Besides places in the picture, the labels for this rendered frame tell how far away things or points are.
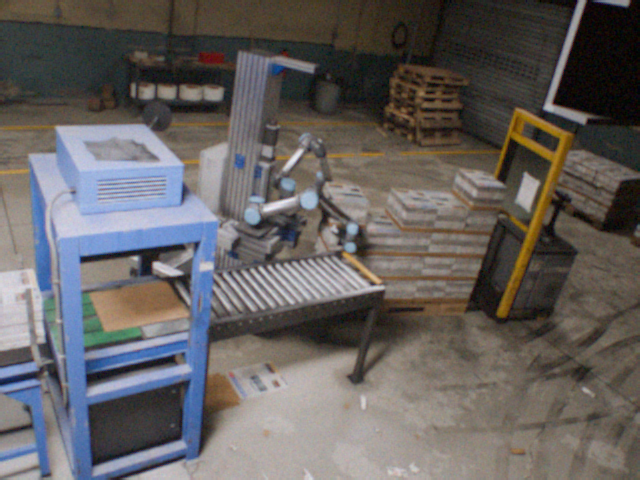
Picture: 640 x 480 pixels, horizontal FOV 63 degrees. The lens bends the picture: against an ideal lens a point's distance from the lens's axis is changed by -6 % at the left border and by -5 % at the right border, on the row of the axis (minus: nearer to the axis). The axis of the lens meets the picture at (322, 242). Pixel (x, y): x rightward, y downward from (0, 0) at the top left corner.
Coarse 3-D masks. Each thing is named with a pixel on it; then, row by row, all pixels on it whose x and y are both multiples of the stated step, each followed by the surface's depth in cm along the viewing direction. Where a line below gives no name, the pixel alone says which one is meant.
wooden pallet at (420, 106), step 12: (420, 108) 999; (432, 108) 1017; (444, 108) 1035; (456, 108) 1052; (420, 120) 998; (432, 120) 1011; (444, 120) 1033; (456, 120) 1059; (420, 132) 1011; (432, 132) 1035; (444, 132) 1057; (456, 132) 1077; (420, 144) 1005; (432, 144) 1022
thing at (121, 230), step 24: (48, 168) 257; (48, 192) 234; (192, 192) 261; (72, 216) 219; (96, 216) 223; (120, 216) 227; (144, 216) 231; (168, 216) 235; (192, 216) 238; (96, 240) 212; (120, 240) 217; (144, 240) 224; (168, 240) 230; (192, 240) 237
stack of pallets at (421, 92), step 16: (400, 64) 1037; (400, 80) 1041; (416, 80) 998; (432, 80) 1023; (448, 80) 1017; (464, 80) 1041; (400, 96) 1041; (416, 96) 1001; (432, 96) 1021; (448, 96) 1054; (384, 112) 1072; (400, 112) 1046; (416, 112) 1014; (448, 112) 1066; (384, 128) 1085; (400, 128) 1053; (416, 128) 1031; (432, 128) 1063; (448, 128) 1094
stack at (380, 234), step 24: (384, 216) 463; (336, 240) 428; (360, 240) 433; (384, 240) 441; (408, 240) 447; (432, 240) 453; (456, 240) 460; (384, 264) 451; (408, 264) 458; (432, 264) 466; (408, 288) 471; (432, 288) 478; (384, 312) 477; (432, 312) 492
